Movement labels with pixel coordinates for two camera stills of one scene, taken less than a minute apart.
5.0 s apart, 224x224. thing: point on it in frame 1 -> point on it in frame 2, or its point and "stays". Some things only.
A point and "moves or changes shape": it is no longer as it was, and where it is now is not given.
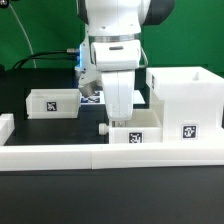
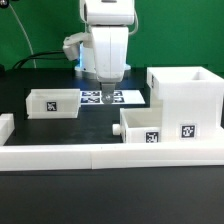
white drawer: (53, 103) stays
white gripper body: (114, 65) -> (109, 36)
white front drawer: (145, 127) moves or changes shape
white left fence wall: (7, 125) stays
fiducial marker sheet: (99, 98) stays
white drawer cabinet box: (190, 101) stays
